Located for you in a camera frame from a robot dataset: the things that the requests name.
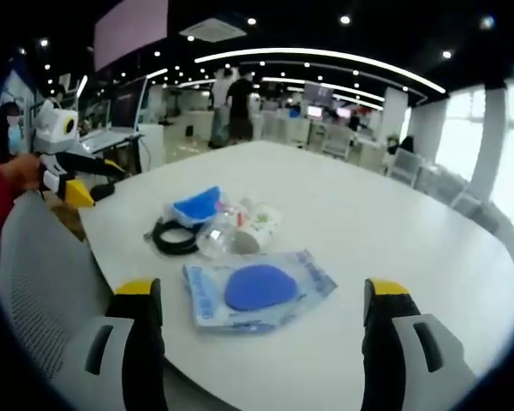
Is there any person's left hand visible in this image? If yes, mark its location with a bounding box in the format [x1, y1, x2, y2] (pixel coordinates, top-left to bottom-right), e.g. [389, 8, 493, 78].
[0, 153, 45, 193]

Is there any grey mesh office chair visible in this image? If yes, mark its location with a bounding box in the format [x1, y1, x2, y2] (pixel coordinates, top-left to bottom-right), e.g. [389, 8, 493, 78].
[0, 191, 128, 411]

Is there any hanging pink screen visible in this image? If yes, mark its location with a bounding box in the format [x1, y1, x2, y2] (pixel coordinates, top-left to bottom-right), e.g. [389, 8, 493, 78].
[93, 0, 170, 73]

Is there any ceiling air vent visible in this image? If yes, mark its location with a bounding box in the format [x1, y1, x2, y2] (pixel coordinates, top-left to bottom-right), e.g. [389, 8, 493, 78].
[178, 16, 248, 44]

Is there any white table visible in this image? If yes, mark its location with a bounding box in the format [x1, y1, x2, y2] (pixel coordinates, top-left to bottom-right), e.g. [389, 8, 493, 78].
[77, 140, 514, 411]

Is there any white office chair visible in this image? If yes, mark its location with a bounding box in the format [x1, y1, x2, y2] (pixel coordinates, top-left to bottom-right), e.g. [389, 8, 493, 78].
[387, 146, 423, 188]

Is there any distant wall screen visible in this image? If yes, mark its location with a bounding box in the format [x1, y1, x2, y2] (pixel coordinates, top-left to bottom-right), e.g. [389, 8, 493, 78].
[302, 80, 336, 107]

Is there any blue oval pad packet item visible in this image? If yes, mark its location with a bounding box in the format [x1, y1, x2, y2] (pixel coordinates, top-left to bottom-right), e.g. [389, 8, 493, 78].
[181, 249, 339, 334]

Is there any dark computer monitor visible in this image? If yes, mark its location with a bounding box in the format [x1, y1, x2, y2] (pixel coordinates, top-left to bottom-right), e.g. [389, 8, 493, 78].
[108, 75, 150, 130]

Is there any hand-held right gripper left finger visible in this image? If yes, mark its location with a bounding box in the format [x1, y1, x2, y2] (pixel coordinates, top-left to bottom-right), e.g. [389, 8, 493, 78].
[62, 277, 169, 411]

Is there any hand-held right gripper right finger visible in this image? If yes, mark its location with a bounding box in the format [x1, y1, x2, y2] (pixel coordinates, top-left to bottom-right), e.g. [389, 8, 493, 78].
[361, 277, 481, 411]

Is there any blue cloth packet item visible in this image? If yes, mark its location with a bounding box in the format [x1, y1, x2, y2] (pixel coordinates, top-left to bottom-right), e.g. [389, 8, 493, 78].
[165, 184, 224, 229]

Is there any white side desk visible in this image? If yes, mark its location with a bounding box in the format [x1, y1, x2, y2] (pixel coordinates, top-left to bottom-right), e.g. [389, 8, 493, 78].
[77, 127, 146, 176]

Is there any black cable item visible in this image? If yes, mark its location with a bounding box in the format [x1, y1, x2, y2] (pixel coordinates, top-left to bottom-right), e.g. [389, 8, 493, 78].
[144, 217, 200, 257]

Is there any small black object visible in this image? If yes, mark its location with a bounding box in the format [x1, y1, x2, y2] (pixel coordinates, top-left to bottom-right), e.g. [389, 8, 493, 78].
[89, 183, 117, 202]

